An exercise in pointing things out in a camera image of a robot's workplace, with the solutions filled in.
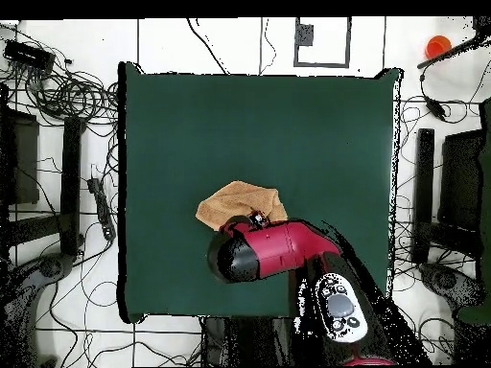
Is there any tan terry towel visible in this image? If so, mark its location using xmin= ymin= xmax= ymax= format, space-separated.
xmin=195 ymin=179 xmax=289 ymax=232

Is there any dark flat panel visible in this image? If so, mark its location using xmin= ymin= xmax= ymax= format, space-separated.
xmin=438 ymin=129 xmax=484 ymax=231
xmin=0 ymin=108 xmax=40 ymax=206

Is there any dark green table cloth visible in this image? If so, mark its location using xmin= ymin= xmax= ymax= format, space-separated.
xmin=117 ymin=60 xmax=404 ymax=324

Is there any black power strip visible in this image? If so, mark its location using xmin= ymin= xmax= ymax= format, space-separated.
xmin=86 ymin=177 xmax=117 ymax=242

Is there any black stand bar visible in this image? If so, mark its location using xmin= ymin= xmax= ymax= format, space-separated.
xmin=59 ymin=116 xmax=86 ymax=257
xmin=411 ymin=127 xmax=435 ymax=264

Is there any black power adapter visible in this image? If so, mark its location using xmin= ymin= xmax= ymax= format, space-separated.
xmin=423 ymin=95 xmax=448 ymax=122

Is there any hanging green cloth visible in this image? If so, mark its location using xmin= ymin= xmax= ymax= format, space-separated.
xmin=456 ymin=101 xmax=491 ymax=327

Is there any orange cup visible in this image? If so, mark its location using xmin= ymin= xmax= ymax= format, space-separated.
xmin=424 ymin=34 xmax=453 ymax=60

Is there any black rod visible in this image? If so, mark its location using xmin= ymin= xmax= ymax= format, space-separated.
xmin=416 ymin=34 xmax=491 ymax=70

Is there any black electronics box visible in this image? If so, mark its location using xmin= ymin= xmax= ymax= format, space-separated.
xmin=3 ymin=39 xmax=57 ymax=72

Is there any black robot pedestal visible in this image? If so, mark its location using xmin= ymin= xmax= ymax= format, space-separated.
xmin=200 ymin=316 xmax=292 ymax=367

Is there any grey square floor frame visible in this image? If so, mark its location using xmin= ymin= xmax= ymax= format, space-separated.
xmin=293 ymin=16 xmax=352 ymax=69

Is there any tangled black cable bundle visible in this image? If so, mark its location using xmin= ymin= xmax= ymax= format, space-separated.
xmin=22 ymin=68 xmax=120 ymax=127

